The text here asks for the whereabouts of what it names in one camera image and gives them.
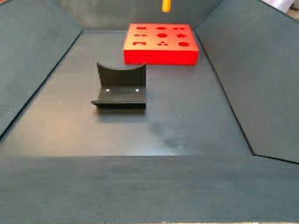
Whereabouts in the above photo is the yellow oval peg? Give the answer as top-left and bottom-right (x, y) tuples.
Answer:
(163, 0), (172, 13)

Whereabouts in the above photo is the red shape sorting board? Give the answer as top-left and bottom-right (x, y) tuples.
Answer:
(123, 24), (199, 66)

